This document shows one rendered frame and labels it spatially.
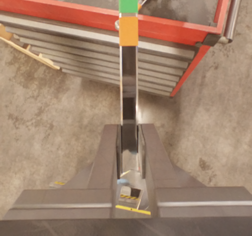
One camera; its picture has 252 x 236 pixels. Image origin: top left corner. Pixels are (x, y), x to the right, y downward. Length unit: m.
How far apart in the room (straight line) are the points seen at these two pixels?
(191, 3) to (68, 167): 1.30
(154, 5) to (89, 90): 1.02
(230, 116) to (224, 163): 0.33
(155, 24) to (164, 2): 0.09
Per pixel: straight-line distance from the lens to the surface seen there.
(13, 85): 1.78
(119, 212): 1.11
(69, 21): 0.60
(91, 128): 1.40
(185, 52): 0.52
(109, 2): 0.56
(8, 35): 1.77
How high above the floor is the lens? 1.33
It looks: 80 degrees down
